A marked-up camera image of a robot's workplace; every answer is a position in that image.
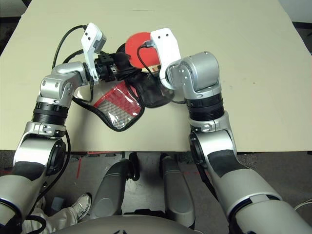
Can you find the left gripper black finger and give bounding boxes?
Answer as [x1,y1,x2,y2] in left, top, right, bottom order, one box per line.
[116,66,131,80]
[112,52,130,64]

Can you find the red ping-pong paddle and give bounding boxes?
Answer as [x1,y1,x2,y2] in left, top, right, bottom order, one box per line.
[124,32,161,73]

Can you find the khaki trouser leg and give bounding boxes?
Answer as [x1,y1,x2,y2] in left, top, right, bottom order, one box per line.
[24,195,78,234]

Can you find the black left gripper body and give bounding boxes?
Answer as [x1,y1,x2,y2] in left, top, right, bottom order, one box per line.
[95,53,118,82]

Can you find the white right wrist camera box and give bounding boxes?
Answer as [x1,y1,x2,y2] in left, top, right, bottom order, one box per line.
[150,28,181,90]

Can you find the grey robot leg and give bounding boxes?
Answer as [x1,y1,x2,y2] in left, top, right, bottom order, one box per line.
[90,152,139,221]
[159,153,195,230]

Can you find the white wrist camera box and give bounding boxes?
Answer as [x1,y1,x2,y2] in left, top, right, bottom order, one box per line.
[80,22,107,85]
[150,28,181,90]

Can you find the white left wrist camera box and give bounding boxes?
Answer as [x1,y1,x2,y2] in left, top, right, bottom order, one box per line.
[80,22,107,85]

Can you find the small blue box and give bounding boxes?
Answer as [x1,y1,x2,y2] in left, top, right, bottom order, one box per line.
[52,196,64,211]

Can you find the grey robot right leg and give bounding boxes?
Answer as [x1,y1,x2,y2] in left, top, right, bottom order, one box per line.
[159,153,195,230]

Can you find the grey robot torso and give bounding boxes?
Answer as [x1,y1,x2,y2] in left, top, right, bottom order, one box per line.
[48,215,195,234]

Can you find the grey robot left leg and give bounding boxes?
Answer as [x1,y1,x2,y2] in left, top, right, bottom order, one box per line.
[90,152,139,221]

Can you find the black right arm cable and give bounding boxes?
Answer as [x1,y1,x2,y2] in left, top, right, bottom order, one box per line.
[137,41,188,104]

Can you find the white sneaker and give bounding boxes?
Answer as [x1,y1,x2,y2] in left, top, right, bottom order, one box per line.
[72,193,93,221]

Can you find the red and black paddle case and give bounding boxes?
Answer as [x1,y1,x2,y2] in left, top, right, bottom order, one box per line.
[72,43,173,132]

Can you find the white floor cable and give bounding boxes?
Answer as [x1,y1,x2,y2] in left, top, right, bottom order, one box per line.
[292,199,312,213]

